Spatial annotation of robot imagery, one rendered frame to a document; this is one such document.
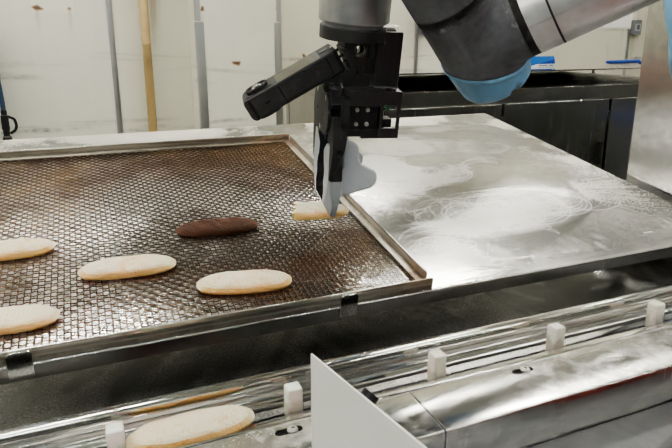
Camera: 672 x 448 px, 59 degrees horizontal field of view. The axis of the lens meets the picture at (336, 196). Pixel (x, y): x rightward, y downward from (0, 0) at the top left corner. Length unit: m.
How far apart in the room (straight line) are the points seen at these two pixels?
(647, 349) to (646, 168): 0.50
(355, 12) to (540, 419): 0.41
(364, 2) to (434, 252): 0.31
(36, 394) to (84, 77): 3.55
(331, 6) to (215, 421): 0.40
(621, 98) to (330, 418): 2.91
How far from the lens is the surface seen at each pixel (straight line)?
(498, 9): 0.57
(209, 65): 3.89
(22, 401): 0.66
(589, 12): 0.57
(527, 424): 0.54
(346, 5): 0.61
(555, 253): 0.80
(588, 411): 0.58
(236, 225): 0.74
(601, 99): 3.02
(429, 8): 0.55
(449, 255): 0.74
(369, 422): 0.24
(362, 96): 0.63
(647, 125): 1.09
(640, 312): 0.77
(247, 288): 0.62
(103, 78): 4.13
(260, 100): 0.63
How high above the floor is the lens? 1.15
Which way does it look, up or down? 15 degrees down
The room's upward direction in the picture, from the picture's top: straight up
